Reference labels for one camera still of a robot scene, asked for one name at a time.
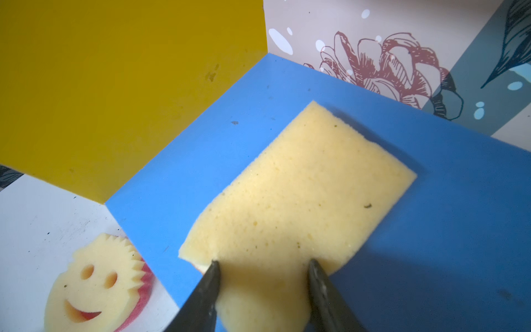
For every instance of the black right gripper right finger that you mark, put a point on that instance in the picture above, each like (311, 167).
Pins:
(329, 311)

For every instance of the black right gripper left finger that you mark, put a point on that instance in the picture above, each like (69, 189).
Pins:
(199, 314)

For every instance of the beige orange-backed sponge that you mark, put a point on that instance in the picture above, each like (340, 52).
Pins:
(317, 191)

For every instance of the yellow shelf pink blue boards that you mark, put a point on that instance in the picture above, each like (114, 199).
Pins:
(264, 134)

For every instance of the yellow smiley round sponge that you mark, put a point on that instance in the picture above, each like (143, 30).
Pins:
(105, 288)

